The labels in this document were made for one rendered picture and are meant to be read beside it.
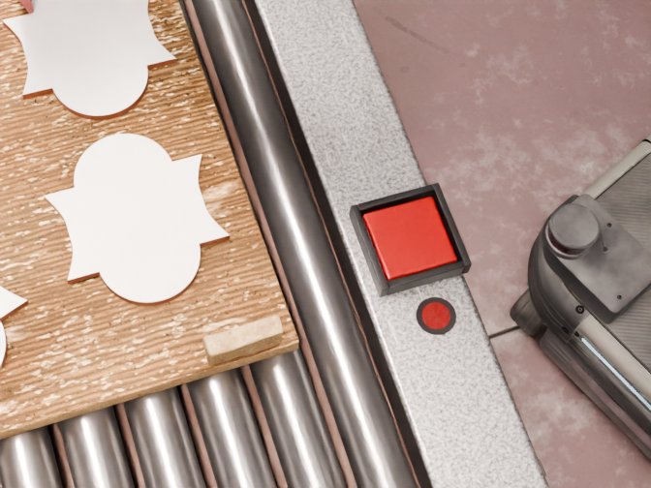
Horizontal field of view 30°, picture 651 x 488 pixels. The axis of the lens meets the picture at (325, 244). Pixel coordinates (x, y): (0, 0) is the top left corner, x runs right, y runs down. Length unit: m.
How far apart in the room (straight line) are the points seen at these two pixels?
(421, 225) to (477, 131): 1.15
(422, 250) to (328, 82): 0.18
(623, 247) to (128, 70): 0.93
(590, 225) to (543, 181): 0.40
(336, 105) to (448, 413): 0.28
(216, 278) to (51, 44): 0.25
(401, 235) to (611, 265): 0.80
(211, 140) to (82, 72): 0.12
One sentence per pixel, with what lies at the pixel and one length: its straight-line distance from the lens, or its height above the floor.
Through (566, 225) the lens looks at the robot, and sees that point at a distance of 1.69.
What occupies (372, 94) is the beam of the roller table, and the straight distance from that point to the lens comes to 1.04.
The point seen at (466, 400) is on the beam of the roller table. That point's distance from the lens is 0.94.
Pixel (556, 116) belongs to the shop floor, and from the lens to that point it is 2.16.
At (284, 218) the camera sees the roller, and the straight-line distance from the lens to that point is 0.98.
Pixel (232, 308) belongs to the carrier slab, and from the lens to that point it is 0.92.
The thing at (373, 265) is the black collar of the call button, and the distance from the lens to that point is 0.95.
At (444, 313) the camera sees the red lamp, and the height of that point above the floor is 0.92.
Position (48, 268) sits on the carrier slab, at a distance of 0.95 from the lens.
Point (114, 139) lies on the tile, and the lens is 0.98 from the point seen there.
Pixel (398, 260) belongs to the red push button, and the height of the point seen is 0.93.
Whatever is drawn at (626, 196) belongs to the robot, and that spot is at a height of 0.24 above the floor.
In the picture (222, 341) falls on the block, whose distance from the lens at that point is 0.89.
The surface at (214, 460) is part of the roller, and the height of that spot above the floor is 0.91.
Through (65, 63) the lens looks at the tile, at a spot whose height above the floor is 0.94.
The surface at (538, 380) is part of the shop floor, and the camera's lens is 1.95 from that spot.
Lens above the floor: 1.80
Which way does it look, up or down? 65 degrees down
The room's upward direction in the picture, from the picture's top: 10 degrees clockwise
